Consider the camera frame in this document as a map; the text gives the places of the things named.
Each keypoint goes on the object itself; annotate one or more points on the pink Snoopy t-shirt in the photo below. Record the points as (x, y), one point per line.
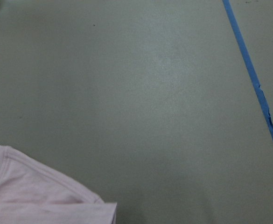
(33, 193)

